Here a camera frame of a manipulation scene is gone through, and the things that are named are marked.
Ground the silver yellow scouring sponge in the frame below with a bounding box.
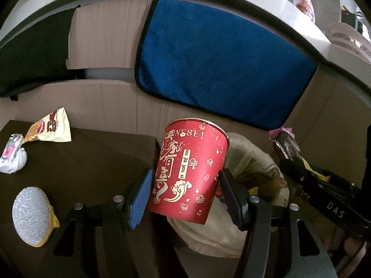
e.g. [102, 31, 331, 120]
[12, 187, 60, 248]

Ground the black cloth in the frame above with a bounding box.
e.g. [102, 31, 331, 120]
[0, 6, 85, 99]

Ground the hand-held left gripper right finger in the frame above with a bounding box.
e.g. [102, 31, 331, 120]
[219, 168, 338, 278]

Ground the pink white tissue pack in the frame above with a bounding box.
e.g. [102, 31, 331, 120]
[0, 133, 25, 165]

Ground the clear plastic bag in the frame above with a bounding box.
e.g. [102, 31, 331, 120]
[166, 132, 290, 258]

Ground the orange cap plastic bottle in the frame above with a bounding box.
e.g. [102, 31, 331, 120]
[296, 0, 316, 22]

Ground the dark brown table mat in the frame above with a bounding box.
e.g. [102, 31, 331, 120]
[0, 120, 174, 278]

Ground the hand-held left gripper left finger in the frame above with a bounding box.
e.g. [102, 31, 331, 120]
[39, 168, 154, 278]

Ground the dark wrapper with pink edge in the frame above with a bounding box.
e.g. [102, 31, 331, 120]
[269, 127, 302, 160]

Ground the pink plastic basket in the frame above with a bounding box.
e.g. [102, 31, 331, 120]
[323, 23, 371, 63]

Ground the cream red snack packet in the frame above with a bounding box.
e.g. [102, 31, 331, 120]
[23, 107, 72, 143]

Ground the blue cloth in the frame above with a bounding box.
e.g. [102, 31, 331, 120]
[135, 0, 318, 131]

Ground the red paper cup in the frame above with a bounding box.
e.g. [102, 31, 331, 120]
[147, 117, 230, 225]

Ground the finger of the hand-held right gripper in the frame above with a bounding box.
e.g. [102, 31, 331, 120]
[280, 159, 329, 193]

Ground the black bag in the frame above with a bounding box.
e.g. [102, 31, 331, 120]
[341, 6, 365, 34]

